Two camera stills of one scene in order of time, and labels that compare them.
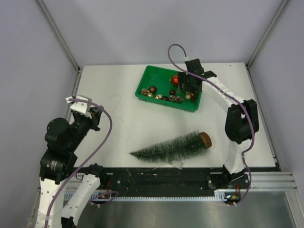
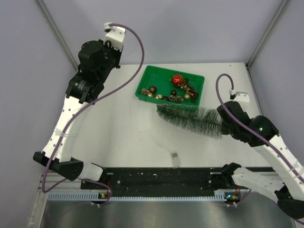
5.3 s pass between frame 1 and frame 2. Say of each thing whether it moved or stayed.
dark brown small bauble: stayed
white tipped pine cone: stayed
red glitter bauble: stayed
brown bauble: stayed
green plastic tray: stayed
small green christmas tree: moved
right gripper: moved
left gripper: moved
